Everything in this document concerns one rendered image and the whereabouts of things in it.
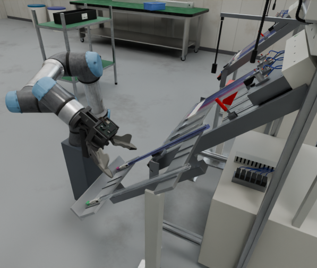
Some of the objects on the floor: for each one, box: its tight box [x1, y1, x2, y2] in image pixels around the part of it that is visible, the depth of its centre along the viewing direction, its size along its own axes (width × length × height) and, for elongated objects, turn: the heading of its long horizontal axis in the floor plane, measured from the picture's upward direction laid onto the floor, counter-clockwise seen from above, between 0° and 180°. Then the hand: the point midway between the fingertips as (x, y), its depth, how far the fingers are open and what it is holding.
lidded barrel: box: [27, 4, 48, 28], centre depth 715 cm, size 49×50×60 cm
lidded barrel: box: [47, 6, 66, 32], centre depth 683 cm, size 49×50×60 cm
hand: (125, 164), depth 75 cm, fingers open, 14 cm apart
